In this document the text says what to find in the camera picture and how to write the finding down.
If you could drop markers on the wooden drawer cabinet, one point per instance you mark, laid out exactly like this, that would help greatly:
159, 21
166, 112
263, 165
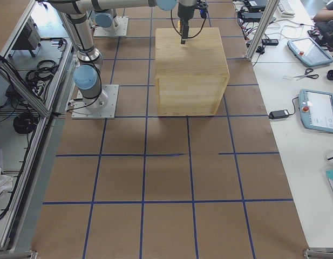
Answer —
190, 78

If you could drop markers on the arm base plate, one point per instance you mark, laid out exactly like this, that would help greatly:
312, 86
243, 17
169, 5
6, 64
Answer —
121, 31
103, 107

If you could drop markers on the black scissors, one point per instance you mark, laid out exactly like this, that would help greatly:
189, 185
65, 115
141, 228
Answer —
307, 74

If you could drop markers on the teach pendant near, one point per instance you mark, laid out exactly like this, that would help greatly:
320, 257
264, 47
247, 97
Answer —
316, 110

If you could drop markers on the black power adapter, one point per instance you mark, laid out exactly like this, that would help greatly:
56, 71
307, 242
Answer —
278, 114

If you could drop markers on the teach pendant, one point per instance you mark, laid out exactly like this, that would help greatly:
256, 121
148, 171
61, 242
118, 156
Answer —
316, 110
309, 52

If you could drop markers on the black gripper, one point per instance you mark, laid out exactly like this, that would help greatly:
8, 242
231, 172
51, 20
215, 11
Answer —
184, 12

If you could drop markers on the teach pendant far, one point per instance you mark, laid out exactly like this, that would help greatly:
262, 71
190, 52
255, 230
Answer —
309, 52

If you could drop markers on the aluminium frame post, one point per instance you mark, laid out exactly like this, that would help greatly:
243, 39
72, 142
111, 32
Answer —
263, 24

